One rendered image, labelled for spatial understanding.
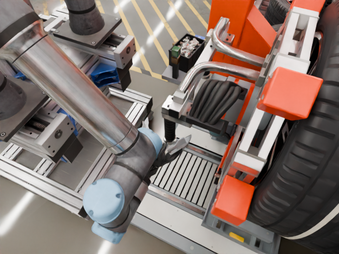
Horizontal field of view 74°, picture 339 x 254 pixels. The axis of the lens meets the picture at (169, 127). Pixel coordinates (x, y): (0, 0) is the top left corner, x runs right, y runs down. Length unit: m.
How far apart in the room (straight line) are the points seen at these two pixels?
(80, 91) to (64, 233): 1.21
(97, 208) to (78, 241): 1.08
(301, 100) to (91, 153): 1.21
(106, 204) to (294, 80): 0.39
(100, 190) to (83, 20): 0.80
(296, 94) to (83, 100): 0.36
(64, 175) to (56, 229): 0.33
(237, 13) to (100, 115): 0.81
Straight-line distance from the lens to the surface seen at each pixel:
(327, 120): 0.47
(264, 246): 1.37
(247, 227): 1.28
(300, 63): 0.53
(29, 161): 1.57
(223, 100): 0.53
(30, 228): 1.66
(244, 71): 0.64
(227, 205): 0.58
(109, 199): 0.45
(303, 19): 0.68
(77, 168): 1.42
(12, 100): 0.89
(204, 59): 0.70
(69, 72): 0.43
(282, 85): 0.43
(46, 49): 0.43
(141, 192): 0.59
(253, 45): 1.18
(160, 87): 1.95
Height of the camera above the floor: 1.43
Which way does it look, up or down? 57 degrees down
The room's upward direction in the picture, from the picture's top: straight up
